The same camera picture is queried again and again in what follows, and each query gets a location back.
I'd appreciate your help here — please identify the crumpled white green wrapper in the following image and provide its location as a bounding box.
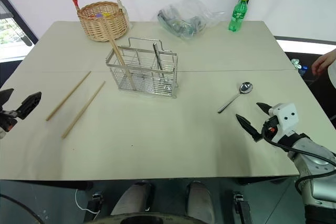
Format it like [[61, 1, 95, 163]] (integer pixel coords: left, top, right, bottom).
[[289, 58, 302, 70]]

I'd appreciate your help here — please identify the green bottle with yellow cap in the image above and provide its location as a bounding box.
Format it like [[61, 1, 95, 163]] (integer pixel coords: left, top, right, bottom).
[[227, 0, 249, 33]]

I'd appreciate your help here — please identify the person's bare hand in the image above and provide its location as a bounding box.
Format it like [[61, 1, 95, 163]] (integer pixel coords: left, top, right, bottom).
[[312, 49, 336, 77]]

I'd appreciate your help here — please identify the steel utensil handle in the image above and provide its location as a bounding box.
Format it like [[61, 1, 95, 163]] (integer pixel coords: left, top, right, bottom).
[[152, 42, 166, 79]]

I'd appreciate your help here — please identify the thin white floor cable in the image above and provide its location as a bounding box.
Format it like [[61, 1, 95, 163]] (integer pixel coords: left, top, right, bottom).
[[75, 188, 101, 215]]

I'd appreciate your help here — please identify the clear plastic bag with contents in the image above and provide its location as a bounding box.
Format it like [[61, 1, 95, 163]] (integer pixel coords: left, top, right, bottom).
[[156, 0, 227, 42]]

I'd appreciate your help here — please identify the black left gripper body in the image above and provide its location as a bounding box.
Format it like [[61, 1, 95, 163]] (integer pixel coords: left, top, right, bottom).
[[0, 108, 19, 133]]

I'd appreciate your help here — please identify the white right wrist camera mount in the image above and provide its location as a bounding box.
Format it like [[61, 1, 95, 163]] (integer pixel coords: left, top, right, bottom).
[[267, 102, 300, 144]]

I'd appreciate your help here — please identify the grey rounded robot foot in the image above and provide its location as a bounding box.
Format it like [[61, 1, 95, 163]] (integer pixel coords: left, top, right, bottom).
[[110, 180, 156, 217], [185, 180, 216, 224]]

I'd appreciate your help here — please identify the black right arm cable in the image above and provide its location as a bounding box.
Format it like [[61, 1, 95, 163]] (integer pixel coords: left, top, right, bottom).
[[263, 126, 336, 196]]

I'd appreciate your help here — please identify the black table leg bracket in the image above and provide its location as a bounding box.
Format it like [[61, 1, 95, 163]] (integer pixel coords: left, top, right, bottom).
[[87, 190, 103, 220], [232, 190, 249, 224]]

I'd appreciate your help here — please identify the black window frame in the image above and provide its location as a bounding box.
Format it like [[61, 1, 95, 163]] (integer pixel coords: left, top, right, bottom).
[[0, 0, 40, 47]]

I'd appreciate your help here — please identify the dark rounded robot torso edge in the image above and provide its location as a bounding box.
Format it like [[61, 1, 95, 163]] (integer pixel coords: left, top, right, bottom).
[[88, 212, 190, 224]]

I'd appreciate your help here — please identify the steel wire cutlery rack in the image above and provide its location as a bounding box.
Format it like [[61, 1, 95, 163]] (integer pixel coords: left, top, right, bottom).
[[105, 37, 180, 100]]

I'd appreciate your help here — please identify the wooden chopstick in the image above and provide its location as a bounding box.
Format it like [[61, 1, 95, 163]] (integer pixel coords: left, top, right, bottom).
[[104, 20, 137, 91], [46, 70, 92, 122], [61, 81, 106, 140]]

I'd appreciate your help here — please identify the steel spoon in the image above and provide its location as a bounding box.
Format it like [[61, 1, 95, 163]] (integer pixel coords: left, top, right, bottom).
[[217, 81, 255, 114]]

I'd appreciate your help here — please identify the woven wicker basket with handle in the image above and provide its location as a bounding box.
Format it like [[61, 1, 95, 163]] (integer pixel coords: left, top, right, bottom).
[[69, 0, 131, 42]]

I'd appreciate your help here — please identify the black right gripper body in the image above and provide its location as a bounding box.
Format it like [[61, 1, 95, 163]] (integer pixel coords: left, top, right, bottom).
[[260, 115, 279, 141]]

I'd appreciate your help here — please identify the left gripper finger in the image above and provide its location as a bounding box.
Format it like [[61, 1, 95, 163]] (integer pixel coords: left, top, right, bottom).
[[16, 91, 42, 120], [0, 88, 15, 107]]

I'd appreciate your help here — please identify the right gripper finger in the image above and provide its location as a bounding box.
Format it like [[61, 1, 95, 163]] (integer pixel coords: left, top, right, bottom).
[[256, 102, 274, 116], [235, 113, 263, 144]]

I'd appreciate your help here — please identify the black curved floor cable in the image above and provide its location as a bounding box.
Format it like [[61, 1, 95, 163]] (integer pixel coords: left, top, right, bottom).
[[0, 194, 46, 224]]

